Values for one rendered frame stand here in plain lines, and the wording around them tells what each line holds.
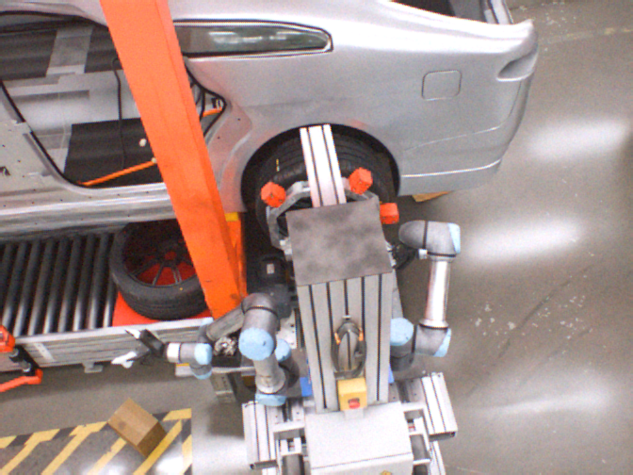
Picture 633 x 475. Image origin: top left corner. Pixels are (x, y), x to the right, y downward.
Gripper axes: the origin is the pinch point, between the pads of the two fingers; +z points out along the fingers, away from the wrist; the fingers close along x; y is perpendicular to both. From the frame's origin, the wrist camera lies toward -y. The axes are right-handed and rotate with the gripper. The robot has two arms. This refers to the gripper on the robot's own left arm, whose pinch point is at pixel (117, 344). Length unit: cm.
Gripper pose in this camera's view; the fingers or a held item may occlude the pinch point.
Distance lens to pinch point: 270.0
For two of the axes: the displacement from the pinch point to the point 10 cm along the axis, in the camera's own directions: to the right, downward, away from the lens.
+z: -9.9, -0.5, 1.2
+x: 1.2, -7.0, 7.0
